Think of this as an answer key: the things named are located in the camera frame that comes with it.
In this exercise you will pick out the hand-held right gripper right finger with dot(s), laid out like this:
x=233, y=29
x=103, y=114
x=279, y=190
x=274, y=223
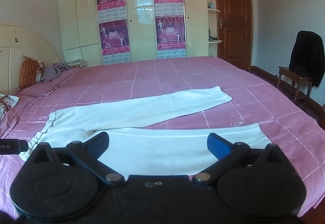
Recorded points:
x=217, y=144

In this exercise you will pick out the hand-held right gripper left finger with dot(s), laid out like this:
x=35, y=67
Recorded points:
x=99, y=140

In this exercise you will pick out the white pants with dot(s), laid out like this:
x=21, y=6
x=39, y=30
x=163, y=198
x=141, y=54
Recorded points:
x=152, y=149

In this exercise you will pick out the patterned white pillow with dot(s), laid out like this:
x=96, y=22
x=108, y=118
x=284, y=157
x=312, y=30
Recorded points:
x=7, y=104
x=39, y=74

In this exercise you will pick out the orange striped pillow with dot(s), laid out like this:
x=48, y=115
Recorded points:
x=27, y=73

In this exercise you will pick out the stack of books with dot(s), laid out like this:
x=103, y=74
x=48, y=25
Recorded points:
x=77, y=63

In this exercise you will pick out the bed with pink checked sheet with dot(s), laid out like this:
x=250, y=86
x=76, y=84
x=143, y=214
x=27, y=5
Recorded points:
x=177, y=74

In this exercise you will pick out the grey lilac cloth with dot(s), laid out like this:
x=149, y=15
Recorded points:
x=54, y=70

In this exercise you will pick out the wooden stool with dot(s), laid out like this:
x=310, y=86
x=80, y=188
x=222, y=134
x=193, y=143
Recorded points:
x=294, y=79

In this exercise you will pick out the cream wooden headboard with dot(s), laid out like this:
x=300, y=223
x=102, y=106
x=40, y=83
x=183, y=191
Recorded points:
x=22, y=44

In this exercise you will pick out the cream corner shelf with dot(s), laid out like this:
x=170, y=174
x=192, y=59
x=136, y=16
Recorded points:
x=214, y=10
x=215, y=41

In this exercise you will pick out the black jacket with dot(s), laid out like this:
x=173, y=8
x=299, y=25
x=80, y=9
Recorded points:
x=308, y=56

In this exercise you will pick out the brown wooden door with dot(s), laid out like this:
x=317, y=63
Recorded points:
x=233, y=16

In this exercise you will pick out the cream wardrobe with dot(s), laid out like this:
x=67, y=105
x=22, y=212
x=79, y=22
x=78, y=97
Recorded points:
x=141, y=16

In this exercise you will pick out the blue bottle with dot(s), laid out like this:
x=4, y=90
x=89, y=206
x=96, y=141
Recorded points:
x=210, y=4

